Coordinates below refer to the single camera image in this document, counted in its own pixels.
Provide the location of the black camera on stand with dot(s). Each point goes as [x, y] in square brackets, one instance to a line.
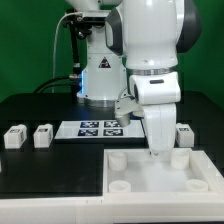
[81, 23]

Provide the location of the white L-shaped obstacle fence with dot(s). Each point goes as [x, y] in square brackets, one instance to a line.
[71, 211]

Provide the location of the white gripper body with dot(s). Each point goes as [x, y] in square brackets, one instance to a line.
[154, 98]

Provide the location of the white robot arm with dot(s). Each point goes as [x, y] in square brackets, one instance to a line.
[132, 48]

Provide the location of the white square tabletop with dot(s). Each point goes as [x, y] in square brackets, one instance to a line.
[180, 174]

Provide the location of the white plate with fiducial tags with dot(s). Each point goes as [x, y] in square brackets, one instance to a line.
[99, 129]

